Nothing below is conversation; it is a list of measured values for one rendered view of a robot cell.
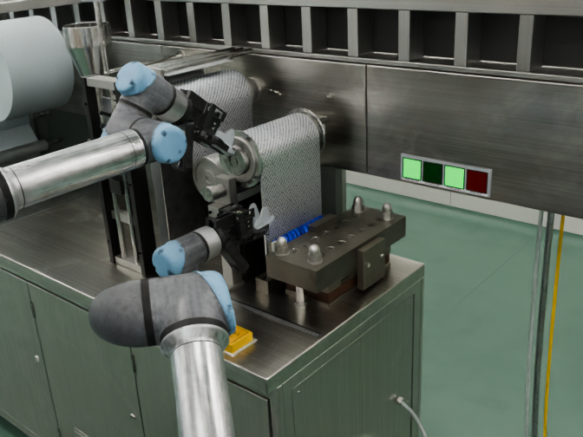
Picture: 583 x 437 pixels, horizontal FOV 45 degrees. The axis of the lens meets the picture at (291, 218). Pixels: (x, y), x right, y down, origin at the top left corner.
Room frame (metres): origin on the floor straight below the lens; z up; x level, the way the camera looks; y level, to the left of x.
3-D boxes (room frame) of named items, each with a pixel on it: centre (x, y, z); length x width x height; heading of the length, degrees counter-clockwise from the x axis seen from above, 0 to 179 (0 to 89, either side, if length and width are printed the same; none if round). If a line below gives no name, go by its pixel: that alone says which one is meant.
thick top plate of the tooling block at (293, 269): (1.66, -0.12, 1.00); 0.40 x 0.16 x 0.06; 139
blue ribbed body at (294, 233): (1.70, -0.02, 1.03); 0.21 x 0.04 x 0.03; 139
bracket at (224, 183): (1.65, 0.17, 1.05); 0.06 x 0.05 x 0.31; 139
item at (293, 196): (1.71, -0.01, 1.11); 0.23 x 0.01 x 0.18; 139
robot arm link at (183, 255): (1.41, 0.25, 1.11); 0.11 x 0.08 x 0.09; 139
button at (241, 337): (1.38, 0.15, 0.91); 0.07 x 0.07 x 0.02; 49
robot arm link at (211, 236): (1.47, 0.20, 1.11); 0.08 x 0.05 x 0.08; 49
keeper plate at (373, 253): (1.61, -0.20, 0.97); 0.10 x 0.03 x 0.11; 139
